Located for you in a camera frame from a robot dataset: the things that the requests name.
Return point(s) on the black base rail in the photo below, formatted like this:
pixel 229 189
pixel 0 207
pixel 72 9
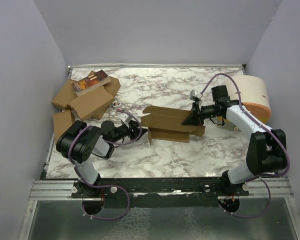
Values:
pixel 154 192

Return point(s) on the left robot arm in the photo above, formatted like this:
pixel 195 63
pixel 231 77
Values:
pixel 80 141

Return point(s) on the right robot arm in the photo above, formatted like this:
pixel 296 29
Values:
pixel 266 151

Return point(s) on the large bottom cardboard box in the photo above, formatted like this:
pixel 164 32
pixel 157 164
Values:
pixel 66 93

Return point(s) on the small cardboard box left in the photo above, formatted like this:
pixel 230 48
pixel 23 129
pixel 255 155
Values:
pixel 61 122

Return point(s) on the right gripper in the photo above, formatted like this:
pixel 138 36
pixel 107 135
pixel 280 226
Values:
pixel 195 118

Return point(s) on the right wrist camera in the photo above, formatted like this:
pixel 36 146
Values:
pixel 195 96

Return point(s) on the paperback book dark cover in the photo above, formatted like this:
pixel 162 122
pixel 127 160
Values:
pixel 93 81

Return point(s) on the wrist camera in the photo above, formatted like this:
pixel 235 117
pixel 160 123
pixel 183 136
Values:
pixel 125 117
pixel 195 96

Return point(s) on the white round ceramic container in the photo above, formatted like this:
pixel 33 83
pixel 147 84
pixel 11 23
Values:
pixel 254 96

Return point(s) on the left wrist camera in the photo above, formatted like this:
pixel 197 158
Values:
pixel 125 117

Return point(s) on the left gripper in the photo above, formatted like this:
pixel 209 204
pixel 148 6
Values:
pixel 134 125

